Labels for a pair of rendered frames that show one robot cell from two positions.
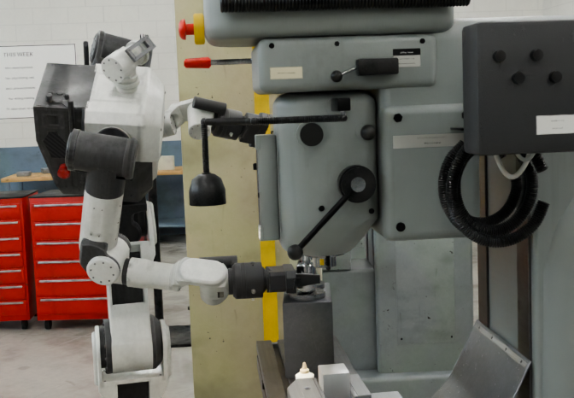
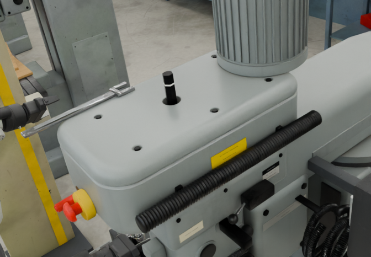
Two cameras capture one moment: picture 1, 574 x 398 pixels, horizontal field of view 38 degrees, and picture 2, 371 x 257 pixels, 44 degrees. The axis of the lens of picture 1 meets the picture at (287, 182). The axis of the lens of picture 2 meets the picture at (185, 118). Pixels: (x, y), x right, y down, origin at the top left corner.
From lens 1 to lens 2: 1.24 m
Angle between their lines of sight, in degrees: 37
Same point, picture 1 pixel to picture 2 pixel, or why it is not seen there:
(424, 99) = (278, 188)
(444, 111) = (291, 191)
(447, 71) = (291, 162)
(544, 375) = not seen: outside the picture
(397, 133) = (265, 221)
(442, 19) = not seen: hidden behind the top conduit
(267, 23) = not seen: hidden behind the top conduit
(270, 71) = (179, 237)
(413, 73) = (275, 179)
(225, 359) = (10, 200)
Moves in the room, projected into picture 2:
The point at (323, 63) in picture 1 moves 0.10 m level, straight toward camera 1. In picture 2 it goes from (216, 208) to (245, 239)
